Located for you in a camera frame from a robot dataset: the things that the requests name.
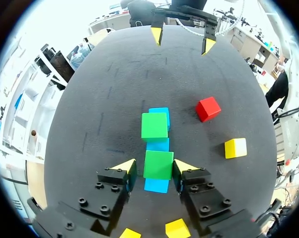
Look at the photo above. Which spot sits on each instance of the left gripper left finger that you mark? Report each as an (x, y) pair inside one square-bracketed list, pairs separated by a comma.
[(110, 188)]

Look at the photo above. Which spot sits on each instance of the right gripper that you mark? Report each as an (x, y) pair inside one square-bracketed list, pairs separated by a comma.
[(189, 11)]

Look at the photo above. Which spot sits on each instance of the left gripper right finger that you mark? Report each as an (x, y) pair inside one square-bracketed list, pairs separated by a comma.
[(201, 193)]

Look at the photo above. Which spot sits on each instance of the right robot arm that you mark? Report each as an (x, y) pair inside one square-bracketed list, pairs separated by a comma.
[(294, 81)]

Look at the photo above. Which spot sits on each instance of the yellow cube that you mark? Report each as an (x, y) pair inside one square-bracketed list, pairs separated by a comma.
[(235, 148), (129, 233), (177, 229)]

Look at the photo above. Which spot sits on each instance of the blue cube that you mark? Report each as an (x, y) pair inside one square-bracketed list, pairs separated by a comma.
[(156, 186), (159, 145), (164, 111)]

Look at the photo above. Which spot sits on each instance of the green cube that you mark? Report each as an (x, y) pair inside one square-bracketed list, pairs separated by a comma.
[(158, 164), (154, 125)]

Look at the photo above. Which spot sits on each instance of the red cube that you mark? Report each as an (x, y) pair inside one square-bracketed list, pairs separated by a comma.
[(208, 109)]

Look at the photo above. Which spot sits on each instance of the person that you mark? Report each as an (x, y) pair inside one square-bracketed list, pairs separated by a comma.
[(278, 91)]

